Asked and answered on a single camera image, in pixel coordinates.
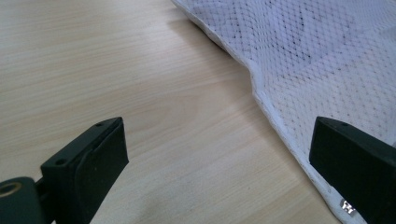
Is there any metal zipper pull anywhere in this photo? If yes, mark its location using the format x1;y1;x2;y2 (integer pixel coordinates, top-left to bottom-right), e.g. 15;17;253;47
339;199;358;217

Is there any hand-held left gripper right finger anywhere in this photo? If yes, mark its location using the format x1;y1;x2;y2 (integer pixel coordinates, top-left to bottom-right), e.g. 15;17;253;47
308;116;396;224

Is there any white mesh laundry bag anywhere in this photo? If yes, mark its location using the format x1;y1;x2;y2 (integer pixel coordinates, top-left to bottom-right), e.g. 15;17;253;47
171;0;396;224

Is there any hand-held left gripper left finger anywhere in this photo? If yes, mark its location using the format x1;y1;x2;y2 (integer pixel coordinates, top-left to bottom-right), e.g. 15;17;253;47
40;117;130;224

